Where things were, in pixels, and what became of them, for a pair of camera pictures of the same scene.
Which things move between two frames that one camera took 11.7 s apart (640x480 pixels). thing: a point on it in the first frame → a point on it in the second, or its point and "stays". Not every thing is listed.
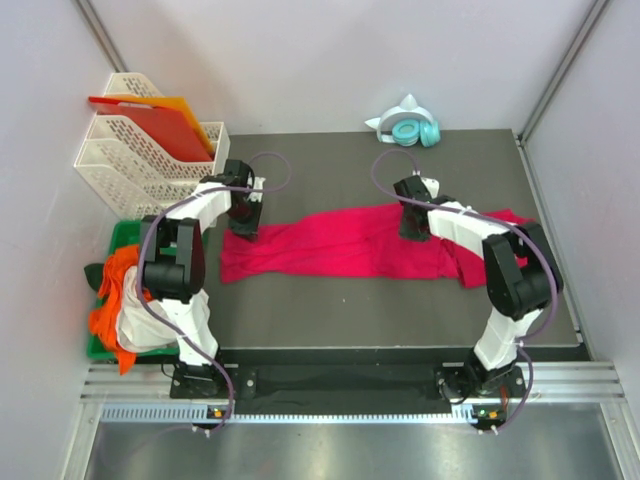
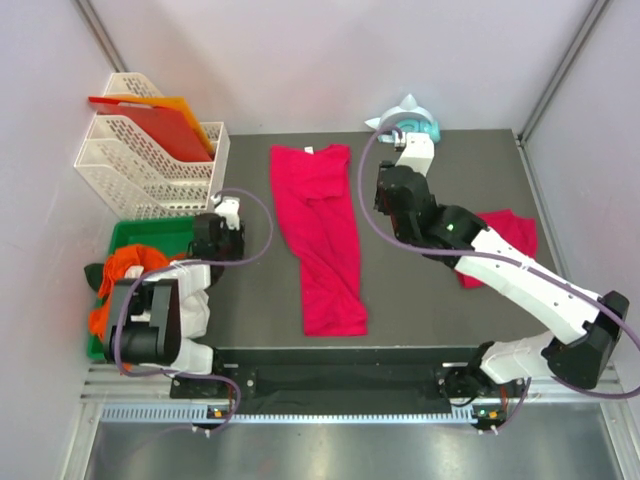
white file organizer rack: (137, 172) stays
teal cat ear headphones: (406, 125) stays
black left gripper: (249, 229) → (237, 251)
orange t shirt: (103, 318) stays
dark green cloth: (93, 273) stays
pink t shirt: (354, 243) → (314, 194)
